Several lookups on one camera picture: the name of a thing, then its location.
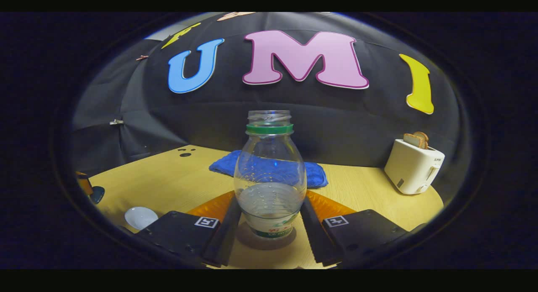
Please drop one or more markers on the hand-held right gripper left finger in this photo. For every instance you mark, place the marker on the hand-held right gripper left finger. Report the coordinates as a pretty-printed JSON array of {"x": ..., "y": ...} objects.
[{"x": 227, "y": 237}]

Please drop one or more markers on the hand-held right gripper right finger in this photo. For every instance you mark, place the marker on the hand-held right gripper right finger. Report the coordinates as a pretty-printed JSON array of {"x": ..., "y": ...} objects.
[{"x": 313, "y": 237}]

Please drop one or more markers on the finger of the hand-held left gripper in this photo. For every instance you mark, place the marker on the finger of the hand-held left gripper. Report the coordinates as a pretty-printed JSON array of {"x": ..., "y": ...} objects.
[{"x": 85, "y": 185}]

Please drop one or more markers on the clear plastic water bottle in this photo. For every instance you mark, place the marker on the clear plastic water bottle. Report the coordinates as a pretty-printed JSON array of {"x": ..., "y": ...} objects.
[{"x": 269, "y": 199}]

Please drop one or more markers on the white teacup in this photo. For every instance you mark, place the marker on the white teacup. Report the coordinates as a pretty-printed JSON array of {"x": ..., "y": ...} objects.
[{"x": 141, "y": 217}]

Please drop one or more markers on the blue towel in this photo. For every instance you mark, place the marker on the blue towel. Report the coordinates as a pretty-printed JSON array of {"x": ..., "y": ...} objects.
[{"x": 315, "y": 174}]

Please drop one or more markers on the silver clip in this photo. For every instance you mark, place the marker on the silver clip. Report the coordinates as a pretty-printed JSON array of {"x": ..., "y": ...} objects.
[{"x": 117, "y": 122}]

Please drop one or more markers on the black backdrop cloth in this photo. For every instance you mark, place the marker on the black backdrop cloth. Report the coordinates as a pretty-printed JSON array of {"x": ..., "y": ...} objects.
[{"x": 336, "y": 128}]

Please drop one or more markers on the white toaster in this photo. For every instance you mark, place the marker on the white toaster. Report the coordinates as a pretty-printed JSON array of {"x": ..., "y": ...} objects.
[{"x": 412, "y": 170}]

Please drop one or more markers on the toasted bread slice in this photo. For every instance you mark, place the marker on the toasted bread slice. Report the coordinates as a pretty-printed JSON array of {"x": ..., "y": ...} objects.
[
  {"x": 423, "y": 136},
  {"x": 413, "y": 140}
]

